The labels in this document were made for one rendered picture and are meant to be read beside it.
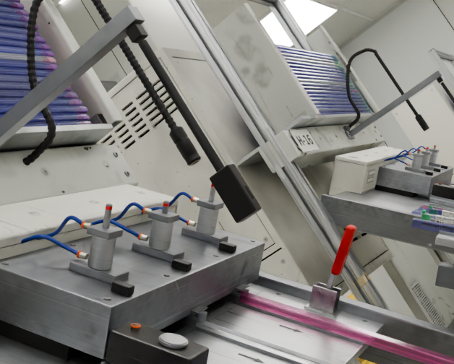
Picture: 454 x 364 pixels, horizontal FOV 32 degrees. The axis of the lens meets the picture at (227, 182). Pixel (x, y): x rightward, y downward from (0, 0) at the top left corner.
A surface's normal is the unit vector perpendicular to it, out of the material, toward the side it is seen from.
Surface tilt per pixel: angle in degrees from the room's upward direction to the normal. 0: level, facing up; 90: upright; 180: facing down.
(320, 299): 90
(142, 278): 46
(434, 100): 90
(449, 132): 90
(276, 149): 90
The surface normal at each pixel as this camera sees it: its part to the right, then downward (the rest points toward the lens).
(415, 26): -0.42, 0.09
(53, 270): 0.18, -0.97
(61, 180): 0.75, -0.54
